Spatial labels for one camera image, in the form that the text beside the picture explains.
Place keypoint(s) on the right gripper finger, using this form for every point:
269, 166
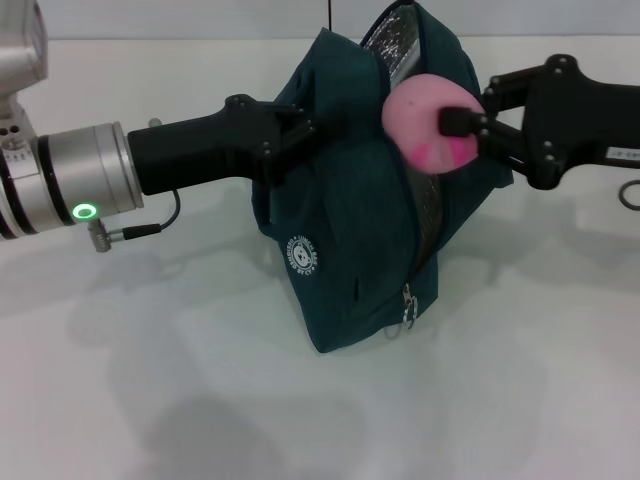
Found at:
510, 90
500, 140

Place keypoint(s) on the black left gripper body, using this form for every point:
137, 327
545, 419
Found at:
200, 150

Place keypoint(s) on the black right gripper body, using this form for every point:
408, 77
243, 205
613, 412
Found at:
590, 125

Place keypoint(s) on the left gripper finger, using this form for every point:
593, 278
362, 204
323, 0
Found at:
297, 112
290, 147

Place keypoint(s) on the pink peach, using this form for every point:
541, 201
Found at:
415, 125

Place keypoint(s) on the dark teal lunch bag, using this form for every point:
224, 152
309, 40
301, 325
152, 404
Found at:
350, 225

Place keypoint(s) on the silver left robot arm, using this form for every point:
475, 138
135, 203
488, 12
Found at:
75, 170

